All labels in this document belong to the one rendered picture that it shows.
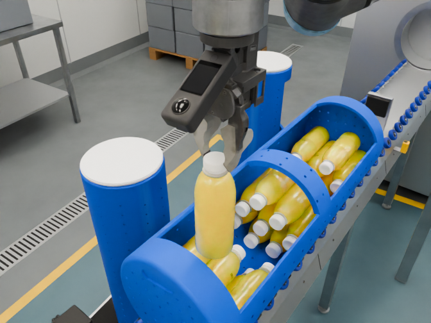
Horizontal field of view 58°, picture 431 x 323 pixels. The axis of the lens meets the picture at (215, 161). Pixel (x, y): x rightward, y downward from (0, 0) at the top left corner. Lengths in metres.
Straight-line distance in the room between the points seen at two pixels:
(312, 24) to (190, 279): 0.47
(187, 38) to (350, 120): 3.41
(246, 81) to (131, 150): 0.91
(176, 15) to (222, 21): 4.14
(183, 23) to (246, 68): 4.04
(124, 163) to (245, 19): 0.93
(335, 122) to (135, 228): 0.77
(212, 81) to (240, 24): 0.07
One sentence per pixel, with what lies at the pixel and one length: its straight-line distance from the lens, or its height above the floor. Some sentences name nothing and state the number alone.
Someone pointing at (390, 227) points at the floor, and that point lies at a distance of 2.77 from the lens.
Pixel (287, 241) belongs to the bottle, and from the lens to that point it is 1.01.
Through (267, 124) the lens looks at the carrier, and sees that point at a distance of 2.14.
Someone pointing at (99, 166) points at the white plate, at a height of 1.04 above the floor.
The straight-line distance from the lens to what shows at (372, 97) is 1.76.
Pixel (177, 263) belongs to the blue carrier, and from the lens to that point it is 0.75.
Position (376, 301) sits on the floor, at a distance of 2.35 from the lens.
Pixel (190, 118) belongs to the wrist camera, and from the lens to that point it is 0.47.
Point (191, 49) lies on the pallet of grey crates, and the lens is 4.61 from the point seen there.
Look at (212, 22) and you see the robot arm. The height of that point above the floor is 1.67.
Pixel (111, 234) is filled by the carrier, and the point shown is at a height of 0.81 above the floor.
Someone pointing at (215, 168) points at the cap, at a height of 1.45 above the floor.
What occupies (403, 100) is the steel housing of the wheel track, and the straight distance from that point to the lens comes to 2.15.
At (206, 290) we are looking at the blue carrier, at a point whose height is 1.21.
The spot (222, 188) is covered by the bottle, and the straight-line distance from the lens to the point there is 0.61.
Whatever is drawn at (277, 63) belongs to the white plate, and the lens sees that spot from 2.09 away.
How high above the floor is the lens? 1.81
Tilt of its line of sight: 36 degrees down
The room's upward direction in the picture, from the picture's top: straight up
